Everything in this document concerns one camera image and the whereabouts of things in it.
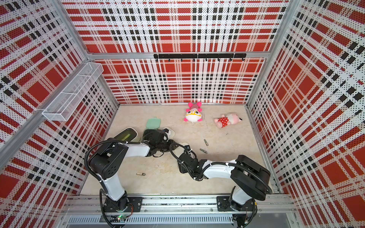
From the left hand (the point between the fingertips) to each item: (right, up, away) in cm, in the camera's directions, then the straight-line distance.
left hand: (179, 144), depth 95 cm
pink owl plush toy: (+10, +22, +9) cm, 26 cm away
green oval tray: (-35, +7, +1) cm, 35 cm away
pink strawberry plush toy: (+38, +18, +9) cm, 43 cm away
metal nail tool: (+19, +1, +3) cm, 19 cm away
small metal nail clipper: (-22, -15, -11) cm, 29 cm away
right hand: (+5, -10, -8) cm, 14 cm away
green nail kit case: (-23, +13, +17) cm, 31 cm away
